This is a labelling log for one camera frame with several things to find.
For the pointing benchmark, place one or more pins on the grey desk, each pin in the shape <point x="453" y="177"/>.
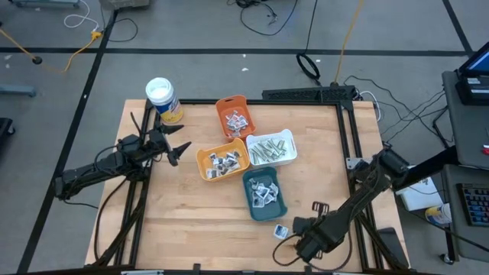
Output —
<point x="454" y="229"/>
<point x="466" y="130"/>

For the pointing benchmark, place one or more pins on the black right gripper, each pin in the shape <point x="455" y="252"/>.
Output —
<point x="317" y="238"/>

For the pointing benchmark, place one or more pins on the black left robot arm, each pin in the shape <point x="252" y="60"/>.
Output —
<point x="95" y="170"/>

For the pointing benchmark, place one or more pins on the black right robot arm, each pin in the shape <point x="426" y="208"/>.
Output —
<point x="363" y="191"/>

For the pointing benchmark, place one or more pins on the black flat pedal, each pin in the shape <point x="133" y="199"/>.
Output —
<point x="391" y="244"/>

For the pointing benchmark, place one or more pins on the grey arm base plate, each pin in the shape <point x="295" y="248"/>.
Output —
<point x="350" y="162"/>

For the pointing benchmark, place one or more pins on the small red object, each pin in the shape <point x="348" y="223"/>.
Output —
<point x="486" y="149"/>

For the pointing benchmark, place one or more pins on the Lysol disinfecting wipes canister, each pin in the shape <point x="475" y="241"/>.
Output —
<point x="160" y="91"/>
<point x="439" y="215"/>

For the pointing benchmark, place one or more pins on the black computer keyboard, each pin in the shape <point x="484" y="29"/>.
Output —
<point x="475" y="204"/>

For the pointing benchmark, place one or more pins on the black desk crossbar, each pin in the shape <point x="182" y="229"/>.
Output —
<point x="428" y="170"/>

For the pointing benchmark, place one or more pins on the teal plastic bin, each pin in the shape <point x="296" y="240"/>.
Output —
<point x="267" y="214"/>

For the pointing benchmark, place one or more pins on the black box device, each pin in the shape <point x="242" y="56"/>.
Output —
<point x="471" y="95"/>

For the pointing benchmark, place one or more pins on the grey metal floor foot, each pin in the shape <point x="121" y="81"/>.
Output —
<point x="17" y="91"/>
<point x="44" y="3"/>

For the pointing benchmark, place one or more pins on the white plastic bin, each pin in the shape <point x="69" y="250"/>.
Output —
<point x="290" y="158"/>

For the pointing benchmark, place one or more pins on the green-striped white long packet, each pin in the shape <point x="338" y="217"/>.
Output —
<point x="281" y="144"/>
<point x="263" y="145"/>
<point x="265" y="151"/>
<point x="292" y="144"/>
<point x="270" y="156"/>
<point x="277" y="152"/>
<point x="253" y="156"/>
<point x="283" y="151"/>
<point x="272" y="146"/>
<point x="259" y="153"/>

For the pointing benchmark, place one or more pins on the black caster wheel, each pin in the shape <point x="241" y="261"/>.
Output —
<point x="445" y="258"/>

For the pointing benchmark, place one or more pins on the yellow plastic bin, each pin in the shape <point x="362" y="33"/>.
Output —
<point x="202" y="164"/>

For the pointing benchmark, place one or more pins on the black-print white square packet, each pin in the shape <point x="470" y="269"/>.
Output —
<point x="236" y="165"/>
<point x="228" y="163"/>
<point x="225" y="170"/>
<point x="263" y="192"/>
<point x="218" y="171"/>
<point x="237" y="154"/>
<point x="230" y="155"/>
<point x="211" y="173"/>
<point x="212" y="156"/>
<point x="219" y="161"/>

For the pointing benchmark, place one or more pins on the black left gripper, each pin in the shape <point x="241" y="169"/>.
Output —
<point x="158" y="142"/>

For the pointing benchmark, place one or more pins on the black monitor blue screen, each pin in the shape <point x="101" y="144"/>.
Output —
<point x="479" y="63"/>

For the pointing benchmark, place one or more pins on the orange plastic bin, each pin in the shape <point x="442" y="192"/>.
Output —
<point x="225" y="105"/>

